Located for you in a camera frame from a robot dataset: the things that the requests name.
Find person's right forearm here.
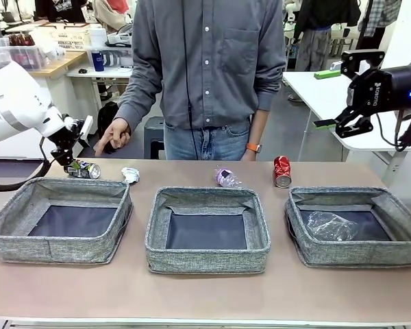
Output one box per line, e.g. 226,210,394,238
117,68,164,131

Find white printed crate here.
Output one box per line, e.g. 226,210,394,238
37,22,92,52

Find crushed bottle with purple label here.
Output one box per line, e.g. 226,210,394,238
214,164,243,190

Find person's left forearm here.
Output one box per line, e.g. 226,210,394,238
248,109,272,148

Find gray fabric basket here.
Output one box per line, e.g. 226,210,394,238
0,177,134,265
144,186,271,274
284,186,411,268

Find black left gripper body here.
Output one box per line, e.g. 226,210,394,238
49,118,85,154

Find white paper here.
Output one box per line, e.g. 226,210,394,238
120,167,140,185

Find crushed red can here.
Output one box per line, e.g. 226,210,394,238
273,156,292,188

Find aluminium table frame rail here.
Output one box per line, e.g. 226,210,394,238
0,318,411,329

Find pack of brown bottles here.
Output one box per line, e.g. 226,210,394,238
8,32,35,47

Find clear plastic storage box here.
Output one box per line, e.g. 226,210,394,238
0,36,48,71

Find person in gray shirt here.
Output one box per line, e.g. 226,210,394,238
118,0,287,161

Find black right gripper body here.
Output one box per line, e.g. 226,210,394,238
347,62,411,116

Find person's right hand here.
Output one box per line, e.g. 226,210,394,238
92,120,132,158

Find gray metal stool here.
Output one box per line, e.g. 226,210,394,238
143,116,167,159

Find background person in dark jacket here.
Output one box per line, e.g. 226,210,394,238
292,0,362,72

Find black soda can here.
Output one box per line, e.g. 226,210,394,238
66,159,101,180

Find black backpack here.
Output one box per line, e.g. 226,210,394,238
96,101,121,145

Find blue drink bottle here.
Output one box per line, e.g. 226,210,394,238
90,47,105,72

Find white table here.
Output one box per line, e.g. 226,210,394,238
282,71,411,162

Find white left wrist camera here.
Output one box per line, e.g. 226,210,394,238
78,115,94,143

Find white desk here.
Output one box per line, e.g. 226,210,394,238
65,64,134,103

